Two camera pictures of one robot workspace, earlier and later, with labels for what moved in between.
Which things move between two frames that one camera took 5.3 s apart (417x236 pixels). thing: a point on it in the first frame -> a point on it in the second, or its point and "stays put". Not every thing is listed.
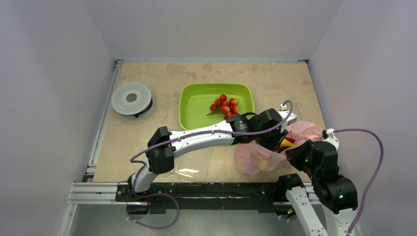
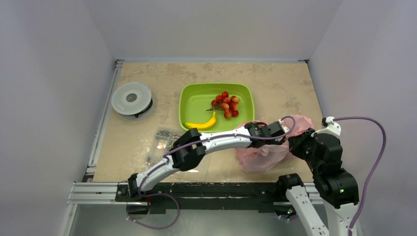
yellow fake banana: x=283 y=143 -> x=202 y=126
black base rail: x=265 y=197 stays put
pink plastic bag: x=255 y=159 stays put
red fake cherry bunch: x=228 y=108 stays put
